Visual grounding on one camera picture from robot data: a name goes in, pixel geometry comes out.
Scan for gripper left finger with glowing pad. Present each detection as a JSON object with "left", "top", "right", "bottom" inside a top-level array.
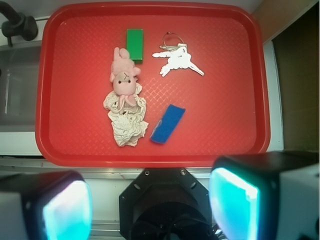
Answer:
[{"left": 0, "top": 170, "right": 93, "bottom": 240}]

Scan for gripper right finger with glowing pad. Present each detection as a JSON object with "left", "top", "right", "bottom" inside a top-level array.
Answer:
[{"left": 208, "top": 151, "right": 320, "bottom": 240}]

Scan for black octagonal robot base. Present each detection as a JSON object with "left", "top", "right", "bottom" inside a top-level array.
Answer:
[{"left": 119, "top": 168, "right": 217, "bottom": 240}]

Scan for crumpled white paper towel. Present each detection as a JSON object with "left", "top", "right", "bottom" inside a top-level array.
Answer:
[{"left": 103, "top": 83, "right": 149, "bottom": 147}]

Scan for blue felt strip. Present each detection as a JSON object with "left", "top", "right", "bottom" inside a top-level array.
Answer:
[{"left": 150, "top": 104, "right": 186, "bottom": 144}]

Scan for red plastic tray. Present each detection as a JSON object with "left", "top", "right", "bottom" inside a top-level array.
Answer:
[{"left": 35, "top": 2, "right": 271, "bottom": 168}]

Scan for steel sink basin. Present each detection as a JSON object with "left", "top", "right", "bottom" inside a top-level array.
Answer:
[{"left": 0, "top": 41, "right": 42, "bottom": 132}]

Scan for pink plush bunny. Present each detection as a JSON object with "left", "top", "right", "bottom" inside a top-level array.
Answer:
[{"left": 109, "top": 47, "right": 141, "bottom": 111}]

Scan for black faucet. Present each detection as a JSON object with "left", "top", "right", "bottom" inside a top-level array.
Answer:
[{"left": 0, "top": 0, "right": 39, "bottom": 47}]

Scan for green rectangular block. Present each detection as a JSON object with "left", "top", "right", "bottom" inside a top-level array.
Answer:
[{"left": 126, "top": 29, "right": 144, "bottom": 64}]

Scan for silver keys on ring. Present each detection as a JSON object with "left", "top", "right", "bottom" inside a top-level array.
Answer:
[{"left": 152, "top": 32, "right": 205, "bottom": 78}]

